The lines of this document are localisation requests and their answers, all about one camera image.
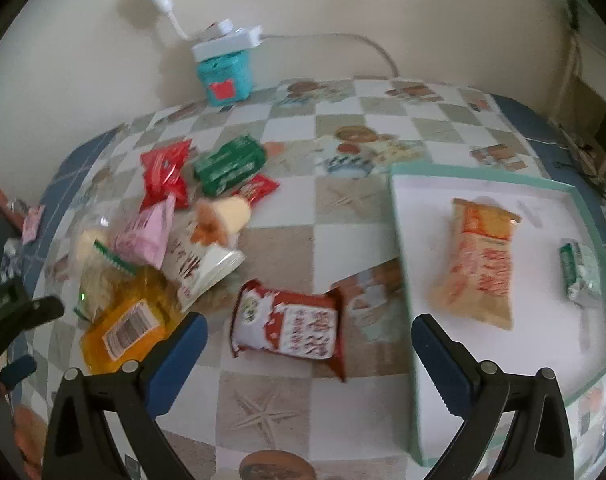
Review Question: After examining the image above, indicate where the green striped rice cake pack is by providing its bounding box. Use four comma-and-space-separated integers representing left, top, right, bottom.
74, 240, 138, 323

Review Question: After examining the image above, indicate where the yellow orange snack bag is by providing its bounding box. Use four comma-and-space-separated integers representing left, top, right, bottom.
80, 266, 182, 375

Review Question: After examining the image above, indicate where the pink snack bag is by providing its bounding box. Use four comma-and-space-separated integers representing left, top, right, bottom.
112, 194, 175, 270

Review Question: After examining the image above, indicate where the small green white packet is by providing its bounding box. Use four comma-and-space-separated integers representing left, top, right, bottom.
559, 238, 602, 309

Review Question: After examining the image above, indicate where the orange cream cracker packet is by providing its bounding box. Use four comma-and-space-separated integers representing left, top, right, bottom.
430, 198, 521, 330

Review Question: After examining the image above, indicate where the white bag with black script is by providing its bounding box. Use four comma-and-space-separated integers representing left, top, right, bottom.
161, 195, 252, 312

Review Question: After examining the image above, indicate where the large red snack bag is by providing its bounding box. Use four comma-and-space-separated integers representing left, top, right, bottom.
139, 140, 191, 211

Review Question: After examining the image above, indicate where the green snack pack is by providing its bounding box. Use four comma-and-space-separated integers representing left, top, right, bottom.
193, 136, 267, 197

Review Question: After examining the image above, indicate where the small red candy packet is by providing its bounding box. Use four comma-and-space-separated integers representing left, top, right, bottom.
232, 174, 280, 207

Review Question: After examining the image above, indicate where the red white milk candy bag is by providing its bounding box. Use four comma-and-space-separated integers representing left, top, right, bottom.
229, 280, 346, 382

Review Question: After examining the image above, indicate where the blue white crumpled wrapper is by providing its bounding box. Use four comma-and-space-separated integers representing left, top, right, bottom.
0, 238, 23, 285

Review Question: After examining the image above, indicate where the small pink packet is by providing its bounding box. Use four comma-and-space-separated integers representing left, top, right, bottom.
22, 205, 46, 245

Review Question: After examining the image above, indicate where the silver foil wrapper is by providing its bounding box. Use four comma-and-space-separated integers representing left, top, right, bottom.
7, 198, 30, 216

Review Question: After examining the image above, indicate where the teal rimmed white tray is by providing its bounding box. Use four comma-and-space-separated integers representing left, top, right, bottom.
390, 162, 606, 474

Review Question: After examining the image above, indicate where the checkered patterned tablecloth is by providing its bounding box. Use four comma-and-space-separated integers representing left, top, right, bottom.
22, 79, 600, 479

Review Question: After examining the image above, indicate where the white power strip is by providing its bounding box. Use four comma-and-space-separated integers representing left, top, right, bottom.
191, 18, 263, 63

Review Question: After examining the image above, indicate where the black cable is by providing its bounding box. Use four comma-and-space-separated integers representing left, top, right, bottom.
547, 119, 606, 201

